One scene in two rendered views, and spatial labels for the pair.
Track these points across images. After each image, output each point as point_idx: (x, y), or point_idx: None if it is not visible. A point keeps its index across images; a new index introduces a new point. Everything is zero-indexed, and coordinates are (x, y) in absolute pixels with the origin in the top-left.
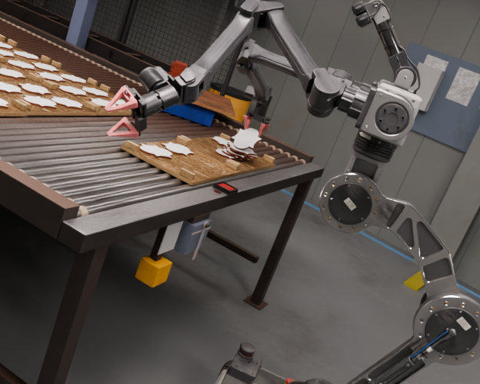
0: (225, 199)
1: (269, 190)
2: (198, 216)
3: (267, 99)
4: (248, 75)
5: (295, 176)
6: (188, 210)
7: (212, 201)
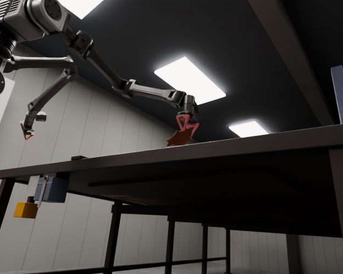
0: (69, 163)
1: (136, 159)
2: (46, 173)
3: (172, 98)
4: (144, 96)
5: (206, 142)
6: (39, 167)
7: (56, 163)
